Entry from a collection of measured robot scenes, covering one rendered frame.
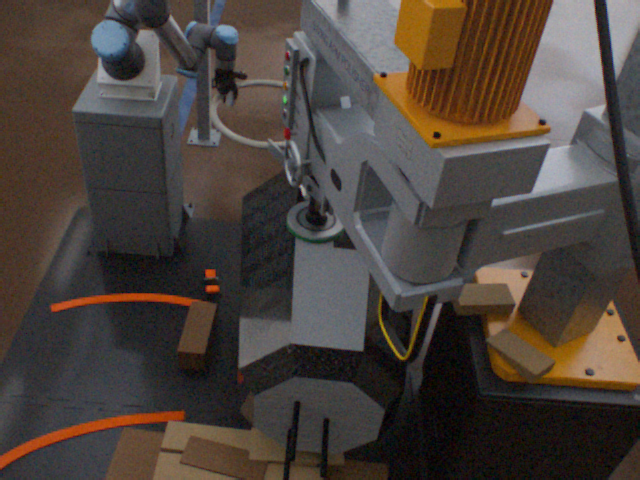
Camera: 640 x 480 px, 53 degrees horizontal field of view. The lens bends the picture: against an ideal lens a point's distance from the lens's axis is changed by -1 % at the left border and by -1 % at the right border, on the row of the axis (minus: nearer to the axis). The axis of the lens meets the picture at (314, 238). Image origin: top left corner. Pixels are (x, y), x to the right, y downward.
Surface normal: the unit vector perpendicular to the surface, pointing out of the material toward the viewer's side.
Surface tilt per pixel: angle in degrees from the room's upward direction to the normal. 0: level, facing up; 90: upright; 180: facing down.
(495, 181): 90
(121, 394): 0
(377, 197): 90
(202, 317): 0
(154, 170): 90
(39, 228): 0
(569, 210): 90
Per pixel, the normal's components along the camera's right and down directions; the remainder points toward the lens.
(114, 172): -0.02, 0.66
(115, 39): 0.04, 0.04
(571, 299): -0.87, 0.25
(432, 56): 0.34, 0.65
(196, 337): 0.09, -0.75
